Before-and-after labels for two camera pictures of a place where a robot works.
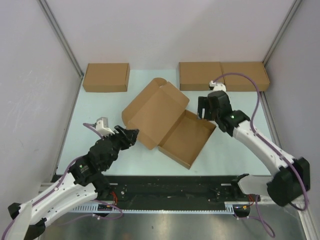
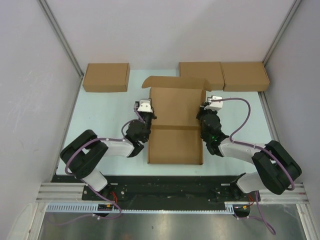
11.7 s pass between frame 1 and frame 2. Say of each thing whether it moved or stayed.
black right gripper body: moved
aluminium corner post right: stayed
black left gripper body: moved
